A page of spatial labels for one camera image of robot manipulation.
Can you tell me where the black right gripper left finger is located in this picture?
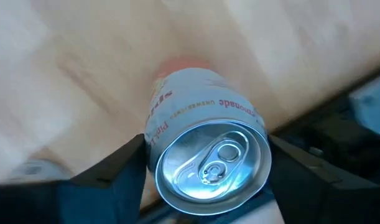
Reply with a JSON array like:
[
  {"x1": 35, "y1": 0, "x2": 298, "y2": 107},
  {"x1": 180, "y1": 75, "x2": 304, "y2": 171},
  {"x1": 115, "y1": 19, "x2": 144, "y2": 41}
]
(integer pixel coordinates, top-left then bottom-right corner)
[{"x1": 0, "y1": 133, "x2": 147, "y2": 224}]

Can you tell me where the black aluminium table frame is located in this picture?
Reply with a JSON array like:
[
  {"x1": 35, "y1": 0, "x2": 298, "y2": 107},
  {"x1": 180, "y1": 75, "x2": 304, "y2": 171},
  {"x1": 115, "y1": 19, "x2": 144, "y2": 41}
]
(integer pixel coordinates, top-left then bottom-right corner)
[{"x1": 270, "y1": 70, "x2": 380, "y2": 184}]

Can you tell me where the pink Spindrift lemonade can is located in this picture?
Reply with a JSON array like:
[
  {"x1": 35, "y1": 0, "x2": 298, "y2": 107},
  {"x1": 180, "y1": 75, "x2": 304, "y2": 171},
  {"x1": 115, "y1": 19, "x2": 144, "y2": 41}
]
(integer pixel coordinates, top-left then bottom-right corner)
[{"x1": 144, "y1": 57, "x2": 273, "y2": 217}]

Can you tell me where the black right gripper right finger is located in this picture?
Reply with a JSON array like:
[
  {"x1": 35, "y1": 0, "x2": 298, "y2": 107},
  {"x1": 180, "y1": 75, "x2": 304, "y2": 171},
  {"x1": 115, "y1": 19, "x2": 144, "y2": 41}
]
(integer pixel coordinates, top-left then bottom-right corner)
[{"x1": 268, "y1": 135, "x2": 380, "y2": 224}]

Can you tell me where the Celsius Peach Vibe can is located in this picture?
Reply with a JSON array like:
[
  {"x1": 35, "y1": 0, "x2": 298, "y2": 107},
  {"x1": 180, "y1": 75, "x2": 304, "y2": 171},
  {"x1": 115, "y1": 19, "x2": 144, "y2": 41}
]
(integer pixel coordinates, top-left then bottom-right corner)
[{"x1": 8, "y1": 157, "x2": 73, "y2": 182}]

